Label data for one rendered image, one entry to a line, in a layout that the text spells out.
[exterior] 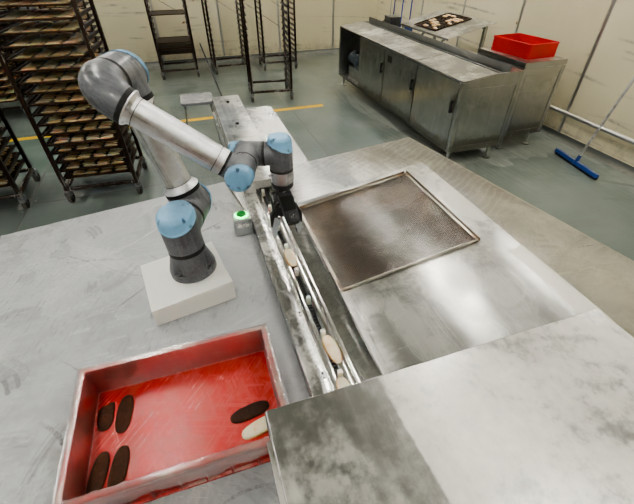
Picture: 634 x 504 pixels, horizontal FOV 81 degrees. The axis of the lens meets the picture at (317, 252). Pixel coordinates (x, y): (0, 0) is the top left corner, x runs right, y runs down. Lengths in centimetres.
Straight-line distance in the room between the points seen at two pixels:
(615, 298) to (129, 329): 158
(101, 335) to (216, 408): 46
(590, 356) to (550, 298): 60
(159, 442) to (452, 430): 74
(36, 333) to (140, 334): 32
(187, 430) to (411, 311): 67
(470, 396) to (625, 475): 16
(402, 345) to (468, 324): 19
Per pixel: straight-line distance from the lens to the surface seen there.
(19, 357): 140
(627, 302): 160
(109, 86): 108
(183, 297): 123
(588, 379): 61
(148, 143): 123
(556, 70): 465
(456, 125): 387
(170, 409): 109
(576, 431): 56
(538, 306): 119
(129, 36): 817
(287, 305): 118
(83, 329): 137
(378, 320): 110
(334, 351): 107
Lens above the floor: 173
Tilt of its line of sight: 40 degrees down
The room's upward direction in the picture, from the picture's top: straight up
